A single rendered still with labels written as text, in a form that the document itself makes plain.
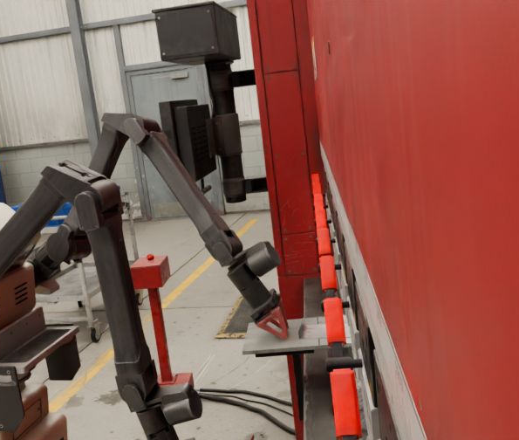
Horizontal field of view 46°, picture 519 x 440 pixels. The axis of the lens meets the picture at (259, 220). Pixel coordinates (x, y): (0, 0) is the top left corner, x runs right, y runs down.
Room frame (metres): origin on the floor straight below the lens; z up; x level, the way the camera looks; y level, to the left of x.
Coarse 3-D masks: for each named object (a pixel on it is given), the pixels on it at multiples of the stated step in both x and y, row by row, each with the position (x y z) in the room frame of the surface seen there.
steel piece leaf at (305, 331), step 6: (300, 324) 1.40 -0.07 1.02; (324, 324) 1.43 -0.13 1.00; (300, 330) 1.38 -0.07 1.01; (306, 330) 1.40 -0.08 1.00; (312, 330) 1.40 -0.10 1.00; (318, 330) 1.40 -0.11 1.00; (324, 330) 1.39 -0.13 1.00; (300, 336) 1.37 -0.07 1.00; (306, 336) 1.37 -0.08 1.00; (312, 336) 1.36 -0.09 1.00; (318, 336) 1.36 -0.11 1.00; (324, 336) 1.35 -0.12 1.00
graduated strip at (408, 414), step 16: (320, 144) 2.10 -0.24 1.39; (336, 192) 1.06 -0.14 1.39; (352, 240) 0.68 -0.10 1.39; (368, 288) 0.51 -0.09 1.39; (368, 304) 0.52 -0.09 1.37; (384, 336) 0.40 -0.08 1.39; (384, 352) 0.41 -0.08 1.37; (400, 384) 0.33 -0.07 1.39; (400, 400) 0.33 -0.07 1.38; (416, 432) 0.28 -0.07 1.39
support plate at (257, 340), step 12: (252, 324) 1.49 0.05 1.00; (288, 324) 1.46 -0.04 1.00; (312, 324) 1.45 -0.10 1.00; (252, 336) 1.41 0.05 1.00; (264, 336) 1.40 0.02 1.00; (276, 336) 1.39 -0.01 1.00; (288, 336) 1.38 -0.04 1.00; (252, 348) 1.34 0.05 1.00; (264, 348) 1.33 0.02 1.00; (276, 348) 1.32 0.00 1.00; (288, 348) 1.32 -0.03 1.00; (300, 348) 1.32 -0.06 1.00; (312, 348) 1.31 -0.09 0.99
